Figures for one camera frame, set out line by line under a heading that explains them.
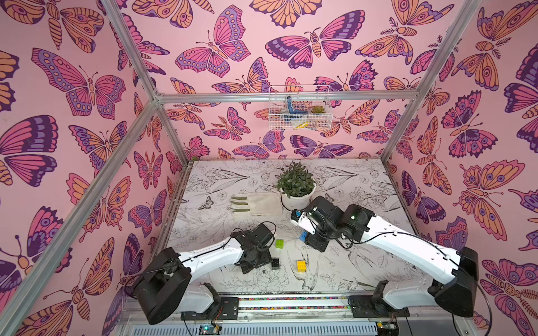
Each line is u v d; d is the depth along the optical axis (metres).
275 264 0.81
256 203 1.01
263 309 0.75
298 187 0.88
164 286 0.42
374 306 0.65
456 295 0.38
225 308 0.73
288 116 0.94
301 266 0.81
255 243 0.66
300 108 0.95
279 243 0.88
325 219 0.55
